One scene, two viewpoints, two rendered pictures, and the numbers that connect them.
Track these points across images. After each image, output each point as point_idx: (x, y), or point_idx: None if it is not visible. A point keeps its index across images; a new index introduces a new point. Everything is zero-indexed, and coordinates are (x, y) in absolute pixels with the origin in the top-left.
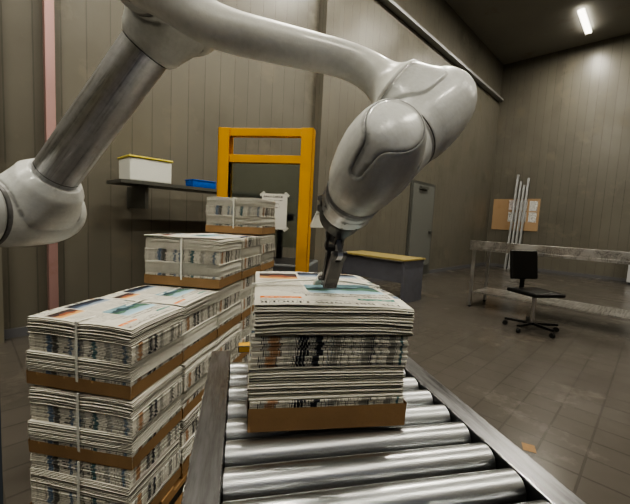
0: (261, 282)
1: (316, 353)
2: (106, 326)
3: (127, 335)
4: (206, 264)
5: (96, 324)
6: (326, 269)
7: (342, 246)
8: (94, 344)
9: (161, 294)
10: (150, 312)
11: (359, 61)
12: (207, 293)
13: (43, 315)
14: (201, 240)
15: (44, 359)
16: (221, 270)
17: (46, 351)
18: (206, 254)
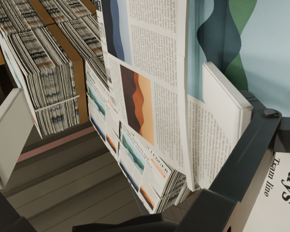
0: (189, 178)
1: None
2: (165, 184)
3: (175, 171)
4: (57, 79)
5: (163, 189)
6: (264, 174)
7: (229, 220)
8: (177, 182)
9: (103, 115)
10: (138, 142)
11: None
12: (92, 73)
13: (151, 210)
14: (31, 93)
15: (182, 195)
16: (60, 61)
17: (177, 197)
18: (46, 83)
